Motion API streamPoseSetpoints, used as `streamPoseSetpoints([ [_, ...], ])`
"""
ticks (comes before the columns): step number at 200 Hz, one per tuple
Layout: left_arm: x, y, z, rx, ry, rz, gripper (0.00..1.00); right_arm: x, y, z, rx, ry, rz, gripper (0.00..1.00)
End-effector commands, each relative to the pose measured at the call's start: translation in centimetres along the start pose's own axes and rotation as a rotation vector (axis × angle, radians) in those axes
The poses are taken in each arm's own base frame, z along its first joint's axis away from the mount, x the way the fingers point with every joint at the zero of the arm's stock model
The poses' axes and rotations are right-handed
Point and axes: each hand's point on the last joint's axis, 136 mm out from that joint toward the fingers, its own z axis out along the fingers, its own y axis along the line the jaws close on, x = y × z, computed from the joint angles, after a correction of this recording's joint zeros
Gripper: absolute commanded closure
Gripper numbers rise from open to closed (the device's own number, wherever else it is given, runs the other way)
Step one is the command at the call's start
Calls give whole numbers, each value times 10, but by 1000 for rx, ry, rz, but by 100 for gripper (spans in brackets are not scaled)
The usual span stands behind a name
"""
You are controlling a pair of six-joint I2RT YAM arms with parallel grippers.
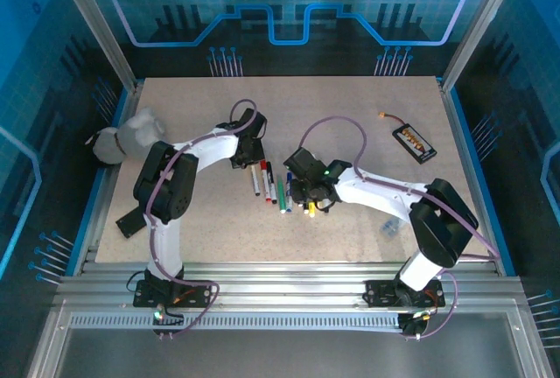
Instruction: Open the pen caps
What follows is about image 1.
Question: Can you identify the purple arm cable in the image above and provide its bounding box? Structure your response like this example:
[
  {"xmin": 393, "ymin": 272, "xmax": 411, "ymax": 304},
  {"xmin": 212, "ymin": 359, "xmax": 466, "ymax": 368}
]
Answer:
[
  {"xmin": 300, "ymin": 115, "xmax": 503, "ymax": 342},
  {"xmin": 143, "ymin": 98, "xmax": 220, "ymax": 340}
]

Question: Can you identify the grey plush toy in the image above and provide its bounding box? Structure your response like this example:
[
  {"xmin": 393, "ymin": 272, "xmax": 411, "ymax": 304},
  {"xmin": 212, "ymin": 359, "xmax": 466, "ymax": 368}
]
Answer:
[{"xmin": 85, "ymin": 106, "xmax": 170, "ymax": 165}]

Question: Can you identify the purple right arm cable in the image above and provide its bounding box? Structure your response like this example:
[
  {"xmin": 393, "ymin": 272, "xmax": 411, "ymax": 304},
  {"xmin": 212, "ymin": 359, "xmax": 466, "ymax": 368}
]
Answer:
[{"xmin": 300, "ymin": 115, "xmax": 503, "ymax": 342}]

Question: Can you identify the slotted grey cable duct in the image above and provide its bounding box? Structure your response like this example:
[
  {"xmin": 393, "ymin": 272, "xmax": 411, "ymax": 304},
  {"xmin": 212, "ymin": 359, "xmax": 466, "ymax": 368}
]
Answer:
[{"xmin": 67, "ymin": 312, "xmax": 406, "ymax": 332}]

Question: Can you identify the green marker pen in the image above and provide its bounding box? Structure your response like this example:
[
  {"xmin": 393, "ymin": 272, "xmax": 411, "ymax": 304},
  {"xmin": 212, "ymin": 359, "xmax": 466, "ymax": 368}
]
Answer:
[{"xmin": 277, "ymin": 175, "xmax": 289, "ymax": 214}]

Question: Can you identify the red marker pen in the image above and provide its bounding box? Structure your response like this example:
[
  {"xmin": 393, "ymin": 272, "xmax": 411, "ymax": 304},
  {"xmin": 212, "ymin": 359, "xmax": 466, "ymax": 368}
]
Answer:
[{"xmin": 260, "ymin": 159, "xmax": 271, "ymax": 200}]

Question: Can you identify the aluminium frame post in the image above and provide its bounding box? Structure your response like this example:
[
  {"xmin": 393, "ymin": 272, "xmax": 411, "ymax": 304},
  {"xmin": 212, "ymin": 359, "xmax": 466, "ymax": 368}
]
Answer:
[
  {"xmin": 439, "ymin": 0, "xmax": 524, "ymax": 93},
  {"xmin": 48, "ymin": 0, "xmax": 144, "ymax": 93}
]

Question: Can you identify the aluminium front rail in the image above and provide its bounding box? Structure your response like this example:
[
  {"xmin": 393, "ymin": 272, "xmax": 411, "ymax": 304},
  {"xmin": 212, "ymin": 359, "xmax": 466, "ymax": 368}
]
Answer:
[{"xmin": 54, "ymin": 261, "xmax": 529, "ymax": 309}]

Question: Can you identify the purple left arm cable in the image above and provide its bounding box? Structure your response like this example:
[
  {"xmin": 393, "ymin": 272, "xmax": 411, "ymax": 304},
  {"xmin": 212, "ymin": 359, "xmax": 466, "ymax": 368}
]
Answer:
[{"xmin": 143, "ymin": 98, "xmax": 220, "ymax": 340}]

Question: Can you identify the grey metal front panel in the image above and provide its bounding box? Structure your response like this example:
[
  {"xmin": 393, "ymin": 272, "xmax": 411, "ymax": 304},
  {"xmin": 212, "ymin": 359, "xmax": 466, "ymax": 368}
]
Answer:
[{"xmin": 25, "ymin": 307, "xmax": 552, "ymax": 378}]

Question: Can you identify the orange plug with wire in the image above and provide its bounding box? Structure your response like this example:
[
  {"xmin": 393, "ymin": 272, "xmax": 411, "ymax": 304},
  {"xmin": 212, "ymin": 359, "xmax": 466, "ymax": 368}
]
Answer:
[{"xmin": 378, "ymin": 111, "xmax": 406, "ymax": 128}]

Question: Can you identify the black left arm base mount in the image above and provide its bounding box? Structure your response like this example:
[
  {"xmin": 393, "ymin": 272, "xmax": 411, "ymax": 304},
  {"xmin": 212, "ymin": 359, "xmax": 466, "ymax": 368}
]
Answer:
[{"xmin": 133, "ymin": 266, "xmax": 215, "ymax": 309}]

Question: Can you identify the black flat rectangular plate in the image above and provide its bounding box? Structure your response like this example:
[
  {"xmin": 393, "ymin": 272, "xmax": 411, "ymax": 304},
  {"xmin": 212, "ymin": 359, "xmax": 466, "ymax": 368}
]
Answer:
[{"xmin": 115, "ymin": 207, "xmax": 148, "ymax": 239}]

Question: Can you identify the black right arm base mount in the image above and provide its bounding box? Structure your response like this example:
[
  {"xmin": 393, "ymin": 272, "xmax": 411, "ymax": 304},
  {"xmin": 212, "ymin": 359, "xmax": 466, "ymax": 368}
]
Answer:
[{"xmin": 364, "ymin": 270, "xmax": 446, "ymax": 309}]

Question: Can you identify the aluminium side rail blue strip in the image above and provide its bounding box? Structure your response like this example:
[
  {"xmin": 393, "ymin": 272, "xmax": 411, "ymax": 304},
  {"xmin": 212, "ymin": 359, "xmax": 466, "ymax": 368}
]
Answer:
[
  {"xmin": 72, "ymin": 80, "xmax": 145, "ymax": 277},
  {"xmin": 437, "ymin": 75, "xmax": 517, "ymax": 277}
]

